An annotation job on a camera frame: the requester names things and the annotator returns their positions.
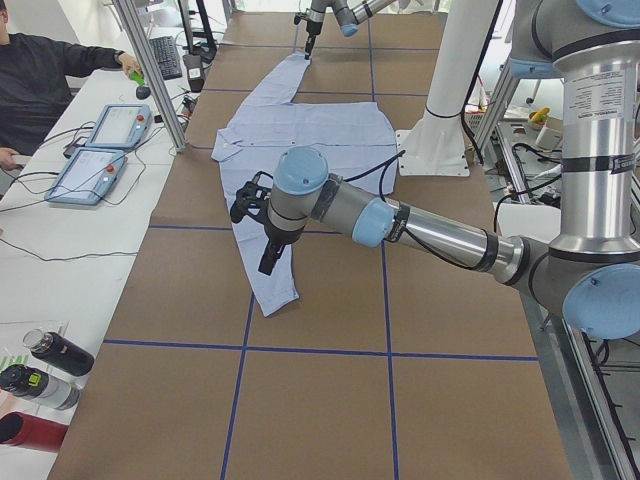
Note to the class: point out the aluminium frame post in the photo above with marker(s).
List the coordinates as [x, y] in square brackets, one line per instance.
[136, 34]

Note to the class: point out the light blue striped shirt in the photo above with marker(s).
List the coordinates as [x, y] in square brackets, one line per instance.
[273, 144]

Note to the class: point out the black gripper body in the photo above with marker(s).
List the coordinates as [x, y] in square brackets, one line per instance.
[275, 236]
[314, 26]

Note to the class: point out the black keyboard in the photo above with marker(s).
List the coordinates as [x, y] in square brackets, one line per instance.
[166, 55]

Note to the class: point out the lower blue teach pendant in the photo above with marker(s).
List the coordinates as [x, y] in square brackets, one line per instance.
[88, 176]

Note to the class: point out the green handled tool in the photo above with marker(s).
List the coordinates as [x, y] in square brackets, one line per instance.
[137, 78]

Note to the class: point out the upper blue teach pendant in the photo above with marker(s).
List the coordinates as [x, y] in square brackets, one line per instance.
[120, 126]

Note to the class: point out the blue teach pendant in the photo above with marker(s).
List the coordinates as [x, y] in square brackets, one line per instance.
[88, 176]
[120, 126]

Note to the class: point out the red bottle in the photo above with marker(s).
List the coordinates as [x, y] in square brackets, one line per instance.
[27, 431]

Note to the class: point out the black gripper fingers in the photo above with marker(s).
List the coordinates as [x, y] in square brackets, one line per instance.
[309, 46]
[266, 265]

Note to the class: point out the grey bottle green cap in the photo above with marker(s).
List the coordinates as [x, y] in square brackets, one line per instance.
[35, 385]

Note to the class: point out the seated person in black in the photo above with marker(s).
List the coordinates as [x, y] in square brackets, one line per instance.
[34, 87]

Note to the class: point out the black computer mouse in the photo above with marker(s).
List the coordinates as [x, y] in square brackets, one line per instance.
[142, 92]

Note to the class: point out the black water bottle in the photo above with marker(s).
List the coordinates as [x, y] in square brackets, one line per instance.
[59, 352]

